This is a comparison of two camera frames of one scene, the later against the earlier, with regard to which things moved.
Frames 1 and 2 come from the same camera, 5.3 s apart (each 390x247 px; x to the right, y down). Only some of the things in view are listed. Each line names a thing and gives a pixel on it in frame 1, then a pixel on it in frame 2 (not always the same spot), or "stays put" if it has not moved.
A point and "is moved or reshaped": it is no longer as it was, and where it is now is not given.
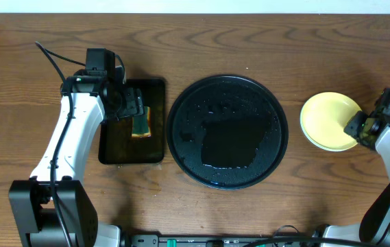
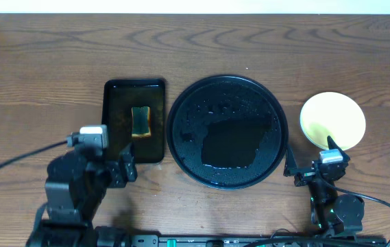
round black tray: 227,132 stays put
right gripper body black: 357,127 → 305,177
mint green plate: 323,126 is moved or reshaped
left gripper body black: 131,103 → 120,172
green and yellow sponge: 141,124 stays put
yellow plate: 324,118 stays put
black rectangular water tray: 116,143 stays put
